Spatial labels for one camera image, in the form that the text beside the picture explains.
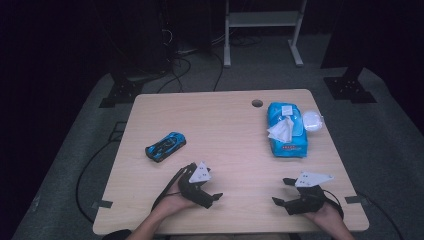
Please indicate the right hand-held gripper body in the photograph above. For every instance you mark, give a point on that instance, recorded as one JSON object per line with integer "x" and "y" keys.
{"x": 308, "y": 201}

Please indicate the black stand base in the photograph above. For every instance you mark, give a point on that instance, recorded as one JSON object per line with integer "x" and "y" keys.
{"x": 121, "y": 93}
{"x": 350, "y": 88}

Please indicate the black tape strip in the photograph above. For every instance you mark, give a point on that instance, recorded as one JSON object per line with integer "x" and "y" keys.
{"x": 356, "y": 200}
{"x": 101, "y": 204}

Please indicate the blue wet wipes pack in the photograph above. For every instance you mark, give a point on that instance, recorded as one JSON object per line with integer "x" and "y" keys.
{"x": 288, "y": 148}

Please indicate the person's right hand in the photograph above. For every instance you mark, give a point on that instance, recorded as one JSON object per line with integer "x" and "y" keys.
{"x": 328, "y": 216}

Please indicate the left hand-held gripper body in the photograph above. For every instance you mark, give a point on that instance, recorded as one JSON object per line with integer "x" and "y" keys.
{"x": 191, "y": 190}

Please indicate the white wet wipe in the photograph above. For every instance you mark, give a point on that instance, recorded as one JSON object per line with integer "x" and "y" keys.
{"x": 281, "y": 130}

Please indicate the blue toy car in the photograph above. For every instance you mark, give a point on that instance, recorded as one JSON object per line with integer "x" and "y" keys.
{"x": 165, "y": 146}

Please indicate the white metal stand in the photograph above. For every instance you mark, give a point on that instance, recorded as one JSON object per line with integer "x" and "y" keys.
{"x": 261, "y": 18}

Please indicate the person's left hand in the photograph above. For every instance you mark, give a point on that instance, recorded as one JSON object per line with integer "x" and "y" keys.
{"x": 173, "y": 205}

